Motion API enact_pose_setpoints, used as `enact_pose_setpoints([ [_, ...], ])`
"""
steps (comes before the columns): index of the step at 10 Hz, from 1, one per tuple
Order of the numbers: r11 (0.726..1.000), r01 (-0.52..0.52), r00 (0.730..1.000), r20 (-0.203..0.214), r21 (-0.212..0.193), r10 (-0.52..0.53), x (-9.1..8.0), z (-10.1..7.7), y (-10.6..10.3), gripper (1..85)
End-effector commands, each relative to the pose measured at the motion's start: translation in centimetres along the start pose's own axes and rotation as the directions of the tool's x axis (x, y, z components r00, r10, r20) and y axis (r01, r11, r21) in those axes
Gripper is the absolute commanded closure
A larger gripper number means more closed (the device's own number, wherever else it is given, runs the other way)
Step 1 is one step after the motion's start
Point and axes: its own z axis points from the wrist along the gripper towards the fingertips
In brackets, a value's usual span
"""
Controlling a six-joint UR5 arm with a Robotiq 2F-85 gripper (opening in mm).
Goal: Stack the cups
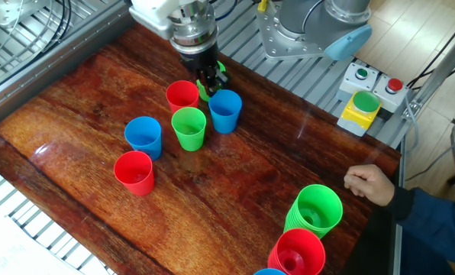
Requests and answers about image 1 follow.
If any green plastic cup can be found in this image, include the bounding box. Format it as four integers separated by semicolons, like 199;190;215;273
195;60;228;102
170;106;208;152

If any blue plastic cup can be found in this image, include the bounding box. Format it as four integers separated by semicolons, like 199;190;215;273
208;89;244;134
124;115;163;161

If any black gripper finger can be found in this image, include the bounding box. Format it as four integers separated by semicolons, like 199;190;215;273
208;65;231;96
195;68;211;95

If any person's right hand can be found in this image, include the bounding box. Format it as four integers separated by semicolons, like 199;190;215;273
344;163;395;208

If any blue cup stack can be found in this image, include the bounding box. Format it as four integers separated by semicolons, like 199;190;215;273
253;267;286;275

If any white box red button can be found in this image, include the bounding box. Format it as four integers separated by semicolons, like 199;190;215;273
371;73;410;115

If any red plastic cup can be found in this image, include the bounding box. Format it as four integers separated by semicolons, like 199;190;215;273
113;150;156;196
165;79;200;115

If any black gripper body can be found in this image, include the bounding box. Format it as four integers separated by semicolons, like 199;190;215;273
179;42;221;76

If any red cup stack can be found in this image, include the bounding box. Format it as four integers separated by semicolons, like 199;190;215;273
267;228;327;275

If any black cable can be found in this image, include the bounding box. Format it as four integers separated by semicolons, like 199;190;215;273
19;0;74;62
405;13;455;89

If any green cup stack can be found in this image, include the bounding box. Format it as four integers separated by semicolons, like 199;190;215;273
283;183;344;240

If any white box green button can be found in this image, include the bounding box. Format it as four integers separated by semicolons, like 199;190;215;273
336;62;380;103

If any blue trouser leg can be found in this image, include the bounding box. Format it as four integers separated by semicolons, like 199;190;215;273
400;225;455;275

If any silver metal bracket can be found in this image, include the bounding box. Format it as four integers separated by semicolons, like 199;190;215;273
0;0;51;28

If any blue cable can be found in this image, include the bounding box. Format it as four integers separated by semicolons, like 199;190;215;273
214;0;239;22

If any yellow box green button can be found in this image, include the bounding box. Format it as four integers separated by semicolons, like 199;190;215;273
336;90;383;138

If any grey aluminium post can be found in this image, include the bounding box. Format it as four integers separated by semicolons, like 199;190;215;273
402;22;455;120

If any white paper stack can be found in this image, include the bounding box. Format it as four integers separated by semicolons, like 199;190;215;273
0;215;86;275

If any glossy wood grain board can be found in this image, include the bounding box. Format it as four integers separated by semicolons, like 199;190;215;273
0;21;402;275

